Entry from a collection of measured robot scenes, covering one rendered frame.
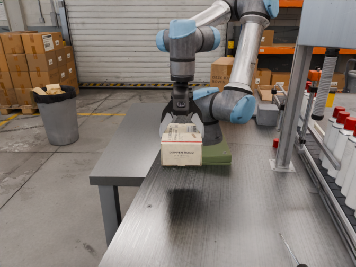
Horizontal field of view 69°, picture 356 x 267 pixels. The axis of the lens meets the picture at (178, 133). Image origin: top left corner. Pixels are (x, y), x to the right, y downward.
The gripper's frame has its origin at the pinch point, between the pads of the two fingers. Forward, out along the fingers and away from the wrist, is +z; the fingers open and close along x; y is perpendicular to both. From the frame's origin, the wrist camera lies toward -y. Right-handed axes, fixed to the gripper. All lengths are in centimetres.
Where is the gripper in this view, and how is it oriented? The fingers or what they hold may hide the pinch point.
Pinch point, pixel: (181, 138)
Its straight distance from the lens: 84.1
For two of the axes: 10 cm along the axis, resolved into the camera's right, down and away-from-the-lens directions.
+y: 0.2, -3.9, 9.2
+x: -10.0, -0.1, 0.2
